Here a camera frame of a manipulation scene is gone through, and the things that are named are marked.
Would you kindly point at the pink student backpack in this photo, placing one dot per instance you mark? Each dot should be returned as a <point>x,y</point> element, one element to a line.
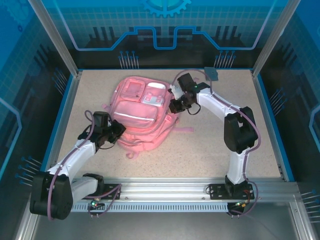
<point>135,110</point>

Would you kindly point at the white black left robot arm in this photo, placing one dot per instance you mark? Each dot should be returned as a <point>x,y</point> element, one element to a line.
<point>75,157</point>

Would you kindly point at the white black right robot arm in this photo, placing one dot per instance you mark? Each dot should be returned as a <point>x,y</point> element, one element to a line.
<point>212,100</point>

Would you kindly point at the blue table edge strip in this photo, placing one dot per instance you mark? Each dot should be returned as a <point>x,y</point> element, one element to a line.
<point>271,120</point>
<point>60,120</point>

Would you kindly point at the small connector with green light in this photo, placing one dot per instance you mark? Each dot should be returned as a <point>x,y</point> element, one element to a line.
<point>94,203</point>

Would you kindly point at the small connector with orange plug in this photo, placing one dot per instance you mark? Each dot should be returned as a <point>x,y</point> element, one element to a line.
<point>242,204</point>

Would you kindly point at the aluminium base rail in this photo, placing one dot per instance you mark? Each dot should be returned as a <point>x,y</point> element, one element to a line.
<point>162,187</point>

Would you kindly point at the aluminium frame post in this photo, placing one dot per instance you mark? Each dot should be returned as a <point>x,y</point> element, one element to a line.
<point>268,42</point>
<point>62,42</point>

